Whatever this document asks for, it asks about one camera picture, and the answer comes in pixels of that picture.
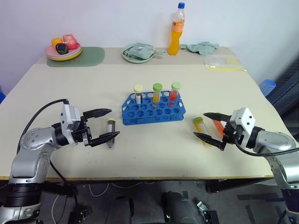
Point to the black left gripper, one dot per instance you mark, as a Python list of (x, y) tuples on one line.
[(81, 135)]

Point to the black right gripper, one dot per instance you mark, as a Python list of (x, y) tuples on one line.
[(231, 136)]

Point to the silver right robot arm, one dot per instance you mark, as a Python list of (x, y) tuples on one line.
[(276, 140)]

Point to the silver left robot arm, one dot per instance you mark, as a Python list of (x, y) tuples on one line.
[(30, 140)]

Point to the brown tube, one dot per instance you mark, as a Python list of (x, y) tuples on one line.
[(111, 127)]

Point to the green cap yellow liquid tube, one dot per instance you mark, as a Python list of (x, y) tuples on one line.
[(201, 126)]

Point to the cream cap tube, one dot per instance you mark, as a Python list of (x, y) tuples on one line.
[(138, 92)]

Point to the blue test tube rack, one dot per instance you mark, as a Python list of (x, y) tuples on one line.
[(151, 114)]

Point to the green cap red liquid tube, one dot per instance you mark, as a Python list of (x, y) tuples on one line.
[(174, 91)]

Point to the green cap orange liquid tube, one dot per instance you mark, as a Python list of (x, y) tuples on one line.
[(157, 92)]

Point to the clear zip plastic bag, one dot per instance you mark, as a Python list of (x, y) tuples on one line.
[(222, 61)]

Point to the blue plastic stool stack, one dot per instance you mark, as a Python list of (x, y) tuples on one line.
[(267, 87)]

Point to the green placemat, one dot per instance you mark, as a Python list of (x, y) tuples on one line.
[(93, 57)]

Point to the light green plate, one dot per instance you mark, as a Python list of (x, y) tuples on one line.
[(133, 60)]

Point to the yellow plate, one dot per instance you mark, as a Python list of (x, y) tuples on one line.
[(70, 58)]

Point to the light green cloth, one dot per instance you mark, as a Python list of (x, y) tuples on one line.
[(201, 47)]

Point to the black carbon pattern case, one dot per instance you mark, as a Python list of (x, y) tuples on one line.
[(287, 88)]

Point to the black and green toy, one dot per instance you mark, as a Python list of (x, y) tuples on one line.
[(61, 49)]

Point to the dark rounded shape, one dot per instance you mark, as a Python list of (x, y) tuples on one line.
[(180, 207)]

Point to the pink toy fruit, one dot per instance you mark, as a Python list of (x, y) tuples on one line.
[(70, 42)]

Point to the pink plate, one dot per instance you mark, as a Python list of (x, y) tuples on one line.
[(50, 52)]

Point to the orange drink plastic bottle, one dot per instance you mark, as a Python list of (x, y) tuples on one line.
[(176, 35)]

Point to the blue plastic object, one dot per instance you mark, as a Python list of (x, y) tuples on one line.
[(2, 94)]

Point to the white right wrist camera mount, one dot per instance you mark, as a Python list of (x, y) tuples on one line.
[(244, 120)]

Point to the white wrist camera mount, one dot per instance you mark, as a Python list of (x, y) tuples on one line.
[(70, 116), (244, 120)]

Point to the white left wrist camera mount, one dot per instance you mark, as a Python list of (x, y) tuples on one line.
[(70, 116)]

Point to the black table frame bar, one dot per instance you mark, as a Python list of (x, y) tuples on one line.
[(233, 185)]

